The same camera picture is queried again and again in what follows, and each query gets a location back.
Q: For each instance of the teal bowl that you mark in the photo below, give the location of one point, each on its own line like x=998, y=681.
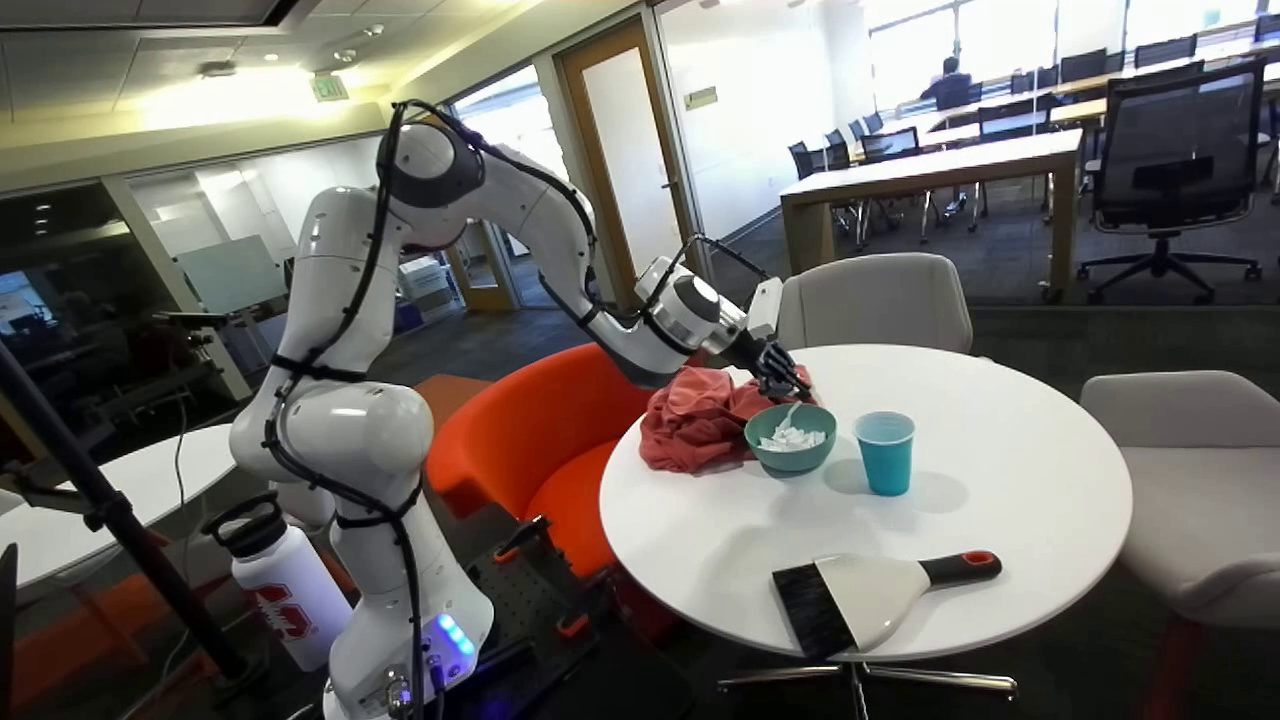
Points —
x=788, y=461

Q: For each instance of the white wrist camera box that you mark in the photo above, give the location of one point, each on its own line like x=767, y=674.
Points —
x=767, y=311

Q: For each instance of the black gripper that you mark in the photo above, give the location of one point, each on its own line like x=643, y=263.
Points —
x=767, y=356

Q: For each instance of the black mesh office chair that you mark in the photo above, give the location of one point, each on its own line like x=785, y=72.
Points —
x=1174, y=133

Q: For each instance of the white upholstered chair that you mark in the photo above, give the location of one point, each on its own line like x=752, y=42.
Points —
x=1187, y=467
x=875, y=303

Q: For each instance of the white spoon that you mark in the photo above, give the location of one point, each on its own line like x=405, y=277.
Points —
x=785, y=425

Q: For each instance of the white bottle red print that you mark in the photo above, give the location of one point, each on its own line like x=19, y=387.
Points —
x=294, y=600

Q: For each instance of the black tripod pole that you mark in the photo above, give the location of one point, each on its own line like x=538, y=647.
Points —
x=121, y=523

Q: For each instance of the large orange armchair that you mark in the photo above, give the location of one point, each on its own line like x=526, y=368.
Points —
x=534, y=425

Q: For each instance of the seated person dark shirt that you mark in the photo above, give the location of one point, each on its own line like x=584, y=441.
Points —
x=948, y=85

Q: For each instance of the red crumpled cloth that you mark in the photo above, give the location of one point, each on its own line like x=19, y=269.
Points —
x=695, y=420

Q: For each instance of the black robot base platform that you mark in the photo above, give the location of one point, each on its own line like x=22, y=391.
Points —
x=612, y=681

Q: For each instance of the orange clamp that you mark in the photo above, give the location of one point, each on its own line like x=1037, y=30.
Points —
x=580, y=621
x=521, y=542

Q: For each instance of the dark monitor screen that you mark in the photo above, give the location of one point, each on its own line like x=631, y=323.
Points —
x=27, y=313

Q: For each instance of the long wooden table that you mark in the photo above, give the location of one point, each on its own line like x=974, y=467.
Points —
x=934, y=167

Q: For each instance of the glass door wooden frame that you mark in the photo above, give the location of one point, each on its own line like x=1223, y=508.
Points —
x=627, y=145

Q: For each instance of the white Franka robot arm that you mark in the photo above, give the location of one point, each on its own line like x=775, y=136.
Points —
x=332, y=441

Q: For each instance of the blue plastic cup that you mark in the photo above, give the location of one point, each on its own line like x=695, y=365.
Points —
x=887, y=461

